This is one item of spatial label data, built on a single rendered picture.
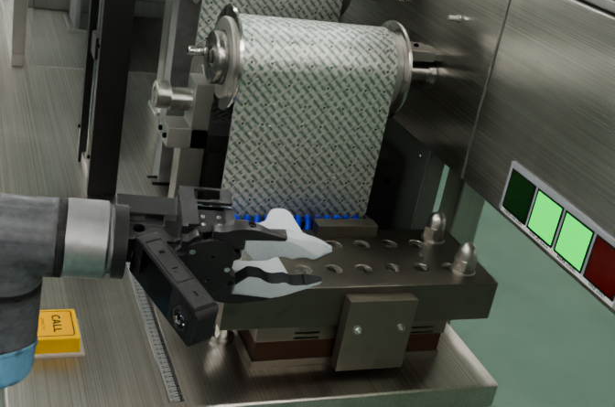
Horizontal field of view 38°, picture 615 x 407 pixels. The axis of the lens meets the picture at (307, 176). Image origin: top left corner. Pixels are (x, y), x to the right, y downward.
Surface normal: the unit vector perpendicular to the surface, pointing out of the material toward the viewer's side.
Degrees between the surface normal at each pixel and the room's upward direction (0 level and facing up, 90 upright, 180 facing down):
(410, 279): 0
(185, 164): 90
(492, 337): 0
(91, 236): 60
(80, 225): 42
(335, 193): 90
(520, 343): 0
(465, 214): 90
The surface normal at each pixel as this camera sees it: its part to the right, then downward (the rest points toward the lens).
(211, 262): 0.16, 0.62
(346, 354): 0.33, 0.42
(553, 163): -0.93, -0.02
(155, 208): 0.24, -0.78
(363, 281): 0.18, -0.90
